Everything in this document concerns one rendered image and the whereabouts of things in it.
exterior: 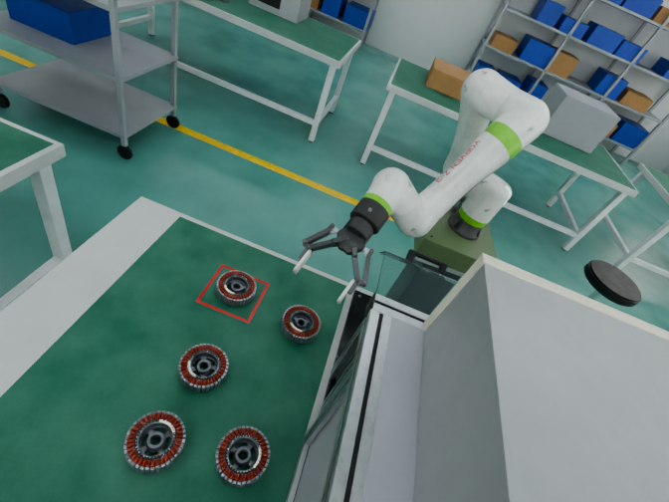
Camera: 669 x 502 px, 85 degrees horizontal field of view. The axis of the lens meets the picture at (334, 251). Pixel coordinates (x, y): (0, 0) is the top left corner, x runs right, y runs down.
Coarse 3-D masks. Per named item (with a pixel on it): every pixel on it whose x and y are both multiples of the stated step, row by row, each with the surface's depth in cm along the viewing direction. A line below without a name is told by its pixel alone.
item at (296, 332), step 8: (288, 312) 105; (296, 312) 106; (304, 312) 107; (312, 312) 107; (288, 320) 103; (296, 320) 105; (304, 320) 106; (312, 320) 106; (320, 320) 107; (288, 328) 101; (296, 328) 102; (304, 328) 105; (312, 328) 104; (320, 328) 105; (288, 336) 102; (296, 336) 101; (304, 336) 101; (312, 336) 102
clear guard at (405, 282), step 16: (384, 256) 91; (384, 272) 87; (400, 272) 89; (416, 272) 91; (432, 272) 93; (384, 288) 83; (400, 288) 85; (416, 288) 87; (432, 288) 88; (448, 288) 90; (416, 304) 83; (432, 304) 85
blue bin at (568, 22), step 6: (564, 18) 520; (570, 18) 517; (558, 24) 532; (564, 24) 522; (570, 24) 521; (582, 24) 518; (564, 30) 527; (576, 30) 524; (582, 30) 522; (576, 36) 528
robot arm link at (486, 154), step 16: (480, 144) 104; (496, 144) 103; (464, 160) 105; (480, 160) 103; (496, 160) 104; (448, 176) 105; (464, 176) 104; (480, 176) 105; (432, 192) 105; (448, 192) 104; (464, 192) 106; (416, 208) 103; (432, 208) 104; (448, 208) 107; (400, 224) 106; (416, 224) 104; (432, 224) 106
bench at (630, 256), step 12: (648, 168) 357; (636, 180) 367; (648, 180) 345; (660, 180) 340; (660, 192) 327; (612, 228) 371; (660, 228) 316; (648, 240) 323; (624, 252) 344; (636, 252) 332; (624, 264) 342; (648, 264) 338
